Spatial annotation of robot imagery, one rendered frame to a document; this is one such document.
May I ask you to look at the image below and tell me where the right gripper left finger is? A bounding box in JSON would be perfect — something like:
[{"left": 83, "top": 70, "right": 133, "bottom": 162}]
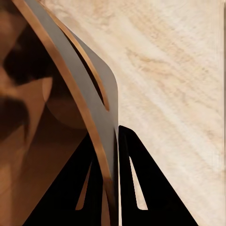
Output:
[{"left": 23, "top": 133, "right": 103, "bottom": 226}]

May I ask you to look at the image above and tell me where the trash can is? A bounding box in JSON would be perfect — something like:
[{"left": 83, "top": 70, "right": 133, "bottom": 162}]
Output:
[{"left": 0, "top": 0, "right": 119, "bottom": 226}]

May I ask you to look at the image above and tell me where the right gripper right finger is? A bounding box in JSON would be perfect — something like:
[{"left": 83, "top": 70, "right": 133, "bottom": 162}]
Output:
[{"left": 118, "top": 125, "right": 198, "bottom": 226}]

